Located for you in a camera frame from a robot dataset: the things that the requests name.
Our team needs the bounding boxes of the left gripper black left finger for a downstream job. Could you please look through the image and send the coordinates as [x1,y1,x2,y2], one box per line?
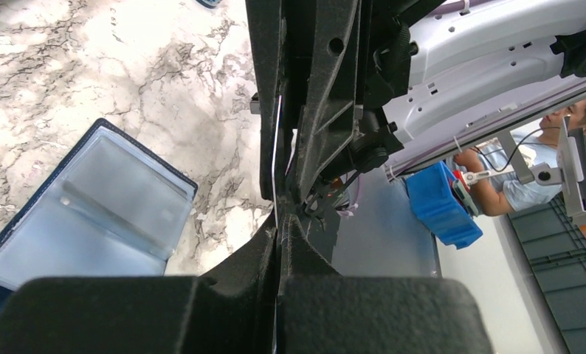
[0,217,275,353]

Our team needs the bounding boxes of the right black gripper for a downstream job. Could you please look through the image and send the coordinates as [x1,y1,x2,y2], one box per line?
[246,0,441,202]

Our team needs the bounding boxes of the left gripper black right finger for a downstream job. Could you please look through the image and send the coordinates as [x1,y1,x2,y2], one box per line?
[276,214,494,353]

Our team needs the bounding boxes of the navy blue card holder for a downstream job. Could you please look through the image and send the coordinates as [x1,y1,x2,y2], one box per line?
[0,118,198,313]

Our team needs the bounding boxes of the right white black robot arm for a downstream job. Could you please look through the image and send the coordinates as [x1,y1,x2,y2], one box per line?
[246,1,586,204]

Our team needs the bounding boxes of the blue plastic box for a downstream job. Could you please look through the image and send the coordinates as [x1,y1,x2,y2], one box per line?
[405,162,483,249]

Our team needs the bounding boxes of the seated person in background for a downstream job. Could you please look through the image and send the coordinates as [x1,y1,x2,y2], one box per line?
[447,99,586,217]

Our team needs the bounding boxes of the dark green storage crates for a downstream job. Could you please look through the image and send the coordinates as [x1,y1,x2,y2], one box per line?
[509,197,586,353]

